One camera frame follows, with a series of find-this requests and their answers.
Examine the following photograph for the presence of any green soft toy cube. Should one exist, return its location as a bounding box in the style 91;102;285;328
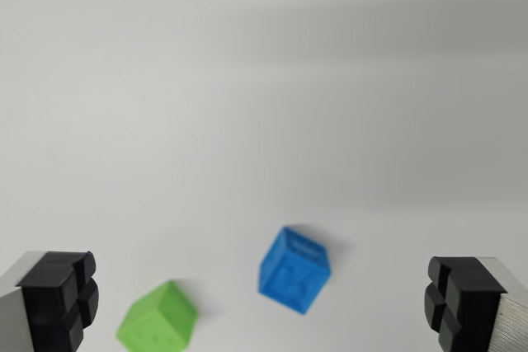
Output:
115;279;199;352

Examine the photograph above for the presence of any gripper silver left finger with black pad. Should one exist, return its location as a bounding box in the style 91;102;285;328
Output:
0;250;100;352

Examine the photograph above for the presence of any blue soft toy cube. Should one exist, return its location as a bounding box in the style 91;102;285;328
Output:
257;225;332;315

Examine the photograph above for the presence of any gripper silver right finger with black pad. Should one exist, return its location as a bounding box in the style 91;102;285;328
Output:
422;256;528;352

